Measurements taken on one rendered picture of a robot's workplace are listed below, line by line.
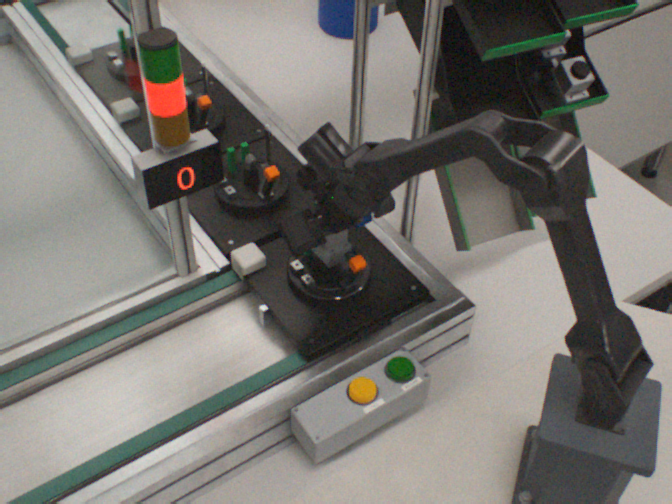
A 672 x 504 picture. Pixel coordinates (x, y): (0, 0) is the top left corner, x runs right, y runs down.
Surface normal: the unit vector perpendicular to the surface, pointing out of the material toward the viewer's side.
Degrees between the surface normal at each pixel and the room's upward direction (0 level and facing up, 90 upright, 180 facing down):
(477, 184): 45
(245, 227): 0
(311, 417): 0
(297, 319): 0
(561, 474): 90
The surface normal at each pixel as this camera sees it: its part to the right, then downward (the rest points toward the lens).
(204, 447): 0.03, -0.69
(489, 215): 0.31, -0.03
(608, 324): 0.61, -0.11
